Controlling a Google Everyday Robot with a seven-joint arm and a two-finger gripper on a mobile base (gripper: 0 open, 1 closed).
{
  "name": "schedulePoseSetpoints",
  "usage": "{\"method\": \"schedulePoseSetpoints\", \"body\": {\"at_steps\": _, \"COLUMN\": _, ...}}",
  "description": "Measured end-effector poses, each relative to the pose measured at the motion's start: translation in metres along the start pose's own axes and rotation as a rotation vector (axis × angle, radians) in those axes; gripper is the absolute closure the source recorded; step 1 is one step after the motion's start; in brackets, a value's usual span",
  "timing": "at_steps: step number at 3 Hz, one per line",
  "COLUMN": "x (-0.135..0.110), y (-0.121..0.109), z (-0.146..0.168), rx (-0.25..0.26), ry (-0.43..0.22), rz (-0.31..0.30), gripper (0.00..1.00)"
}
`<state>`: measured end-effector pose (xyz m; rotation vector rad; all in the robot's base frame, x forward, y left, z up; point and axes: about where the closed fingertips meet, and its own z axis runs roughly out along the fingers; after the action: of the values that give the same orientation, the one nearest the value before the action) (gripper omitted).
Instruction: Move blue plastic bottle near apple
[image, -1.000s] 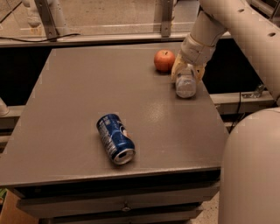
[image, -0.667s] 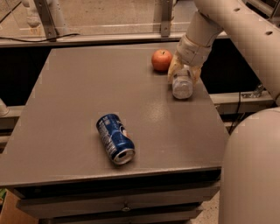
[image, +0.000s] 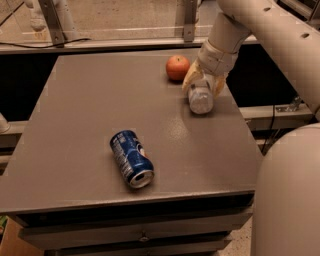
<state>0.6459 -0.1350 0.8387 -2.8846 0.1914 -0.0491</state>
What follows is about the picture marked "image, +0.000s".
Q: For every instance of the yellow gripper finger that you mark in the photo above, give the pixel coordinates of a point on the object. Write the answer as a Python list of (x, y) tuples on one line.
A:
[(193, 74), (218, 84)]

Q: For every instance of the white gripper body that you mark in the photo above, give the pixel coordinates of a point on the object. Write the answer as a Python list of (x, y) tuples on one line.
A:
[(216, 60)]

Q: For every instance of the clear plastic bottle blue label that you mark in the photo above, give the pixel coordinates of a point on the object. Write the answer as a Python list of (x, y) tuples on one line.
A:
[(200, 96)]

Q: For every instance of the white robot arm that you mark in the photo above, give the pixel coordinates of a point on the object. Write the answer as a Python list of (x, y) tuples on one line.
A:
[(286, 219)]

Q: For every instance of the red apple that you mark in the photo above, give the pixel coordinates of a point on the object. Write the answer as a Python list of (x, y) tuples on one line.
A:
[(177, 67)]

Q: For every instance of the grey drawer cabinet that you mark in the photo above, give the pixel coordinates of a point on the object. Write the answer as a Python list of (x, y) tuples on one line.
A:
[(114, 163)]

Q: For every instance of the blue soda can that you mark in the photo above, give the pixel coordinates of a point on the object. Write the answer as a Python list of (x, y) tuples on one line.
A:
[(136, 168)]

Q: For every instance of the cardboard box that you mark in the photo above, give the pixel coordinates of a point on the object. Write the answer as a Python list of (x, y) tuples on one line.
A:
[(13, 245)]

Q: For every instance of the metal bracket centre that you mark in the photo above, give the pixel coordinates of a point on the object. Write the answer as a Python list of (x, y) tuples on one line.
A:
[(189, 20)]

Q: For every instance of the metal bracket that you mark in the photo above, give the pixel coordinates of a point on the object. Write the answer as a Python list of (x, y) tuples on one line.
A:
[(53, 22), (189, 20)]

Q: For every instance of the metal bracket left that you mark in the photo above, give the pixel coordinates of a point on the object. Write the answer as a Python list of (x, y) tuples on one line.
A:
[(53, 22)]

